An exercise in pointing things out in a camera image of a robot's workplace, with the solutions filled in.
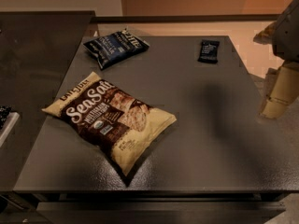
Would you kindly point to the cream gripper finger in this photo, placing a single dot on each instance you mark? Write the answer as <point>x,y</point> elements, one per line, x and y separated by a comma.
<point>265,36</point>
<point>280,89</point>

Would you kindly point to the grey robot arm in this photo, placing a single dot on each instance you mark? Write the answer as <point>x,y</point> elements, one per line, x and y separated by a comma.
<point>285,41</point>

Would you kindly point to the blue kettle chip bag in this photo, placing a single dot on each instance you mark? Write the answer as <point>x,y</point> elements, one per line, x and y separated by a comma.
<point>114,48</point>

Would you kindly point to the small black snack packet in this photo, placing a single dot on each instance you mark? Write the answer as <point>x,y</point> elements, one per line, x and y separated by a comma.
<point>209,51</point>

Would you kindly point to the brown sea salt chip bag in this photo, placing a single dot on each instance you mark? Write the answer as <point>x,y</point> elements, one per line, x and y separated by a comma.
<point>105,116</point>

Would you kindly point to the white tray with black items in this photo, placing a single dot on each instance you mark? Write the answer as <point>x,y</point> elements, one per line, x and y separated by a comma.
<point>9,124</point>

